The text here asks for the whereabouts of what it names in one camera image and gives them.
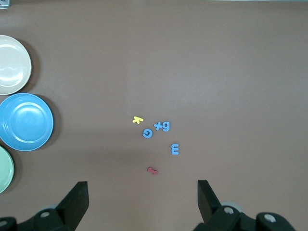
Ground beige plate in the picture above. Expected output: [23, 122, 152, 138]
[0, 35, 32, 96]

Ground brown table mat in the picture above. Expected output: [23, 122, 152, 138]
[0, 0, 308, 231]

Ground blue plate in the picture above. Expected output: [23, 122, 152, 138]
[0, 92, 54, 152]

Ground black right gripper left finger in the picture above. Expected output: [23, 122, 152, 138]
[0, 180, 90, 231]

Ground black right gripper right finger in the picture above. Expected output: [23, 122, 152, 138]
[192, 180, 295, 231]

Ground light green plate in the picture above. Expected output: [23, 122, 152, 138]
[0, 145, 15, 194]

